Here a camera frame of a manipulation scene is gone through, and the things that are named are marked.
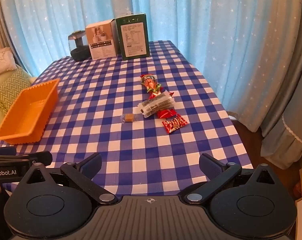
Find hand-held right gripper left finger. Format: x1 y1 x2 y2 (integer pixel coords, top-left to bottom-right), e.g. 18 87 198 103
22 152 118 205

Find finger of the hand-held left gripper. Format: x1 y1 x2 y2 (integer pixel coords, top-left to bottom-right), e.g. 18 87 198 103
0 147 17 156
0 151 53 167

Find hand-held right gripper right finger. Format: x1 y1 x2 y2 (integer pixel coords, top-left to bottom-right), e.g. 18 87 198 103
182 152 279 204

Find orange plastic tray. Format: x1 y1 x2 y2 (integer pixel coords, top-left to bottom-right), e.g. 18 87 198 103
0 78 61 145

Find red white-print candy packet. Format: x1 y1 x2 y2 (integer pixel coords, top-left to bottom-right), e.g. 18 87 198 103
162 114 189 135

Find caramel candy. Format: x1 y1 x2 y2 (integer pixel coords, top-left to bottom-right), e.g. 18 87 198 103
121 113 138 123

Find shiny red candy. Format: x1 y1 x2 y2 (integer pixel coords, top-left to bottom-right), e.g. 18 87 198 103
156 108 177 119

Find blue white checked tablecloth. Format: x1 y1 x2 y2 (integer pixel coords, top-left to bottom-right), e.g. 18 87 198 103
0 40 255 197

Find green zigzag pillow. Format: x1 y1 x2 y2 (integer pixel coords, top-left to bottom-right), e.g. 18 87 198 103
0 68 33 117

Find beige crinkled pillow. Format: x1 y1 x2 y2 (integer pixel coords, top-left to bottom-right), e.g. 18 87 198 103
0 47 18 78

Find dark glass jar lamp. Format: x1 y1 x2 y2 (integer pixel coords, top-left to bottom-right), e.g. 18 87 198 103
68 30 90 62

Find white product box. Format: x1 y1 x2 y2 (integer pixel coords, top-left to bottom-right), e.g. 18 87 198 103
85 19 118 60

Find green carton box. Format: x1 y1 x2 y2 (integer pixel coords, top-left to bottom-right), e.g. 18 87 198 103
115 11 150 61

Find blue star sheer curtain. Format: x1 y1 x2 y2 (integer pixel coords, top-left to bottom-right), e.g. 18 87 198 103
0 0 301 130

